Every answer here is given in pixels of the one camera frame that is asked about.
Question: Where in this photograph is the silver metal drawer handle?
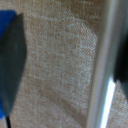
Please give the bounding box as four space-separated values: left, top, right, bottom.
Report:
85 0 128 128

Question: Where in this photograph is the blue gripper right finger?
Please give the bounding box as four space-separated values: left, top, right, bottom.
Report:
113 39 128 98

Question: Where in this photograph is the brown fabric drawer cabinet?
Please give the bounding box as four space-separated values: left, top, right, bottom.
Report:
0 0 128 128

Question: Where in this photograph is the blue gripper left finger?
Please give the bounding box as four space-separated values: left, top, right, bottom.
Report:
0 9 28 128

